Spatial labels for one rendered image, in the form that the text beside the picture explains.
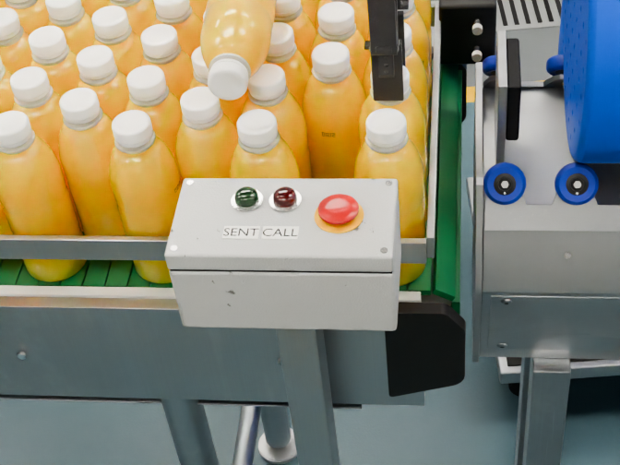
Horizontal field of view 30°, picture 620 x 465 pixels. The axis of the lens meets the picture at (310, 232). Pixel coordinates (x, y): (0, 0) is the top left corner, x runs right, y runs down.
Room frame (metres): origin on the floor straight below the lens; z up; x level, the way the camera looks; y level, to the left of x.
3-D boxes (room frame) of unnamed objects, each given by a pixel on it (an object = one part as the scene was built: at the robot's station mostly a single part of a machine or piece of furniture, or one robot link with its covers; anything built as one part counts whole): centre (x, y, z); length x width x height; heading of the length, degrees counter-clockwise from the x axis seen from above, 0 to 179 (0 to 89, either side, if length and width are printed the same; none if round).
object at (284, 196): (0.76, 0.02, 1.11); 0.02 x 0.02 x 0.01
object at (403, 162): (0.85, -0.09, 0.99); 0.07 x 0.07 x 0.19
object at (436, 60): (1.00, -0.16, 0.96); 0.40 x 0.01 x 0.03; 169
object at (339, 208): (0.73, -0.03, 1.11); 0.04 x 0.04 x 0.01
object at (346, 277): (0.74, 0.02, 1.05); 0.20 x 0.10 x 0.10; 79
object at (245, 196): (0.76, 0.05, 1.11); 0.02 x 0.02 x 0.01
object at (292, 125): (0.94, 0.02, 0.99); 0.07 x 0.07 x 0.19
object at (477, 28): (1.19, -0.23, 0.95); 0.10 x 0.07 x 0.10; 169
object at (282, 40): (1.01, 0.01, 1.09); 0.04 x 0.04 x 0.02
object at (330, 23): (1.04, -0.06, 1.09); 0.04 x 0.04 x 0.02
